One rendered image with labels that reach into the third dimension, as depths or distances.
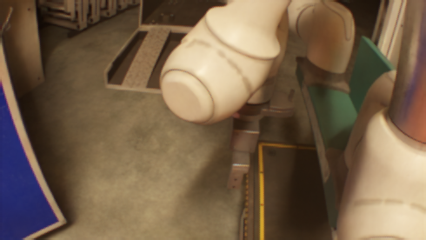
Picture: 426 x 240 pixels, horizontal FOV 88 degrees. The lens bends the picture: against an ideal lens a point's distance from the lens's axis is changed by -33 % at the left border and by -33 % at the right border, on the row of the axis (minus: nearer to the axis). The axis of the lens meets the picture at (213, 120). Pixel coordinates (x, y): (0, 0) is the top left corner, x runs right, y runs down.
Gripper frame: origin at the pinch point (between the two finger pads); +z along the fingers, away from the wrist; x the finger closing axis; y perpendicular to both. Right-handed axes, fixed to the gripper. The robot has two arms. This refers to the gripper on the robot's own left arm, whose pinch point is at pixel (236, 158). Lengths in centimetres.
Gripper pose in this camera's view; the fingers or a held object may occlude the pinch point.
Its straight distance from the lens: 70.5
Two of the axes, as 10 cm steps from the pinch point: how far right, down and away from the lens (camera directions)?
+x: -0.6, 6.1, -7.9
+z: -1.0, 7.8, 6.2
